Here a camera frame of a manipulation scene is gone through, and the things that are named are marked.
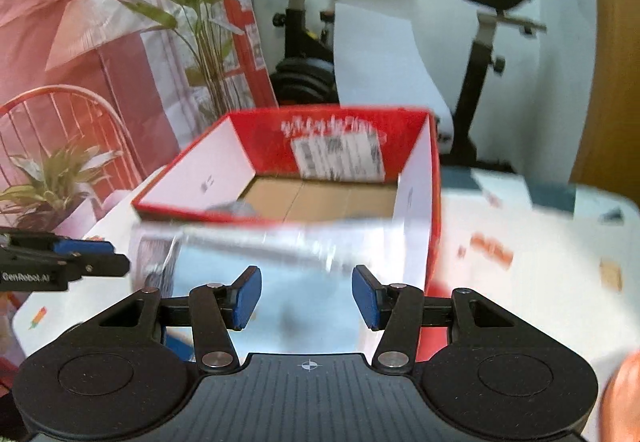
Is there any white paper sheet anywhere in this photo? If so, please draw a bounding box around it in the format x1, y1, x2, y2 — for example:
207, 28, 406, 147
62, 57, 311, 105
332, 0, 456, 155

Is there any clear plastic package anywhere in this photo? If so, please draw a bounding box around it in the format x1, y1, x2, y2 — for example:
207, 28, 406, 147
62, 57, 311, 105
129, 217, 402, 363

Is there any wooden door frame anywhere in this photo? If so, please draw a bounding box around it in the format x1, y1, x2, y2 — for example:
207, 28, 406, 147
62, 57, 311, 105
570, 0, 640, 203

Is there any printed table mat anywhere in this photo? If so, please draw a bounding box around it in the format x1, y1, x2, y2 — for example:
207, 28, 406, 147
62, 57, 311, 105
10, 167, 640, 442

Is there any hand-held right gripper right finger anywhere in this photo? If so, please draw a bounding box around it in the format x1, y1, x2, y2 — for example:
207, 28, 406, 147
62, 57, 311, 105
351, 265, 518, 370

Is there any black exercise bike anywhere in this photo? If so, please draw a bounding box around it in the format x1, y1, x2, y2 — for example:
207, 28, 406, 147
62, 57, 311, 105
237, 0, 548, 173

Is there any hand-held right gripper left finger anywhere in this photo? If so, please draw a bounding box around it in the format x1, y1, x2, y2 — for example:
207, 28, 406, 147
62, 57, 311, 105
97, 266, 263, 375

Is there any red strawberry print cardboard box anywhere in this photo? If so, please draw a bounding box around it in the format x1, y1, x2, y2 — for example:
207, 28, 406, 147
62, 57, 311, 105
131, 106, 445, 363

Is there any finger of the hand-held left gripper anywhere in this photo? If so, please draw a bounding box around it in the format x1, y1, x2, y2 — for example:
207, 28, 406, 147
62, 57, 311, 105
50, 253, 132, 281
0, 232, 115, 255

